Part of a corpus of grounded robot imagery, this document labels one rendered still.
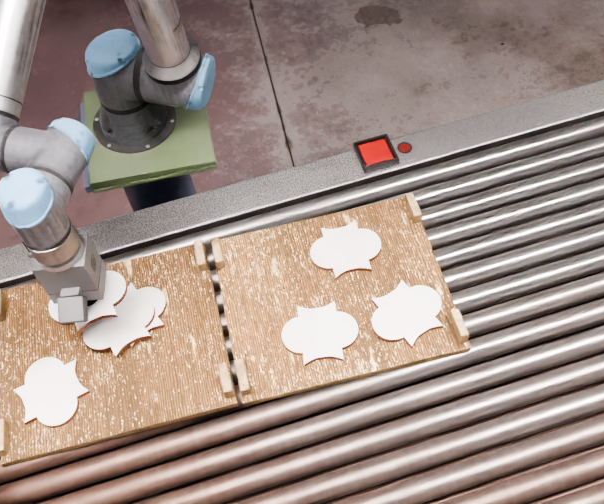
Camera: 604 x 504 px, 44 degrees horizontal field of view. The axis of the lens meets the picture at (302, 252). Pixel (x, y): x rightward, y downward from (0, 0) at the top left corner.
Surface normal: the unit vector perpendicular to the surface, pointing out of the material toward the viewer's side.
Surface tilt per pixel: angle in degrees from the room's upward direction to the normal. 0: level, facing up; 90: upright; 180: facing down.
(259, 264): 0
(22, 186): 0
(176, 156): 3
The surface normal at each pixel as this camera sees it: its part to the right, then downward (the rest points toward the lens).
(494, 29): -0.07, -0.55
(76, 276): 0.07, 0.83
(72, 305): -0.04, -0.11
